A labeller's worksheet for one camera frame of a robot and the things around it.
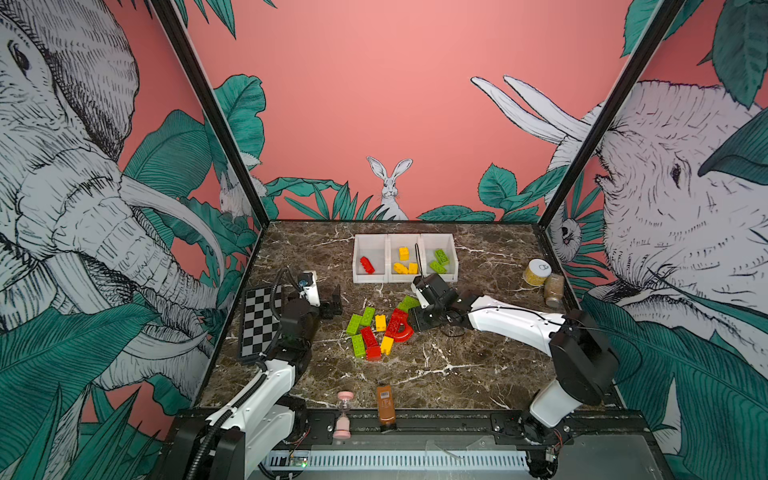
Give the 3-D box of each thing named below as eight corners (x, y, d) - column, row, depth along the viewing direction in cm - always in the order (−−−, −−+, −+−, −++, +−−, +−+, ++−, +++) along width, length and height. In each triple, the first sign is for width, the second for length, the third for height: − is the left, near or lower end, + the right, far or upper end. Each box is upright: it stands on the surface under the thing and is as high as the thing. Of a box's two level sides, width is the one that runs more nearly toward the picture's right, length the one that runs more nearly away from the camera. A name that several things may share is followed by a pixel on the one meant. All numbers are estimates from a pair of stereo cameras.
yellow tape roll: (526, 285, 105) (532, 275, 100) (520, 268, 110) (526, 258, 105) (546, 285, 105) (554, 275, 100) (540, 268, 110) (547, 258, 105)
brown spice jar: (544, 306, 100) (551, 298, 96) (542, 280, 107) (549, 271, 102) (559, 309, 99) (567, 302, 95) (557, 283, 106) (563, 274, 102)
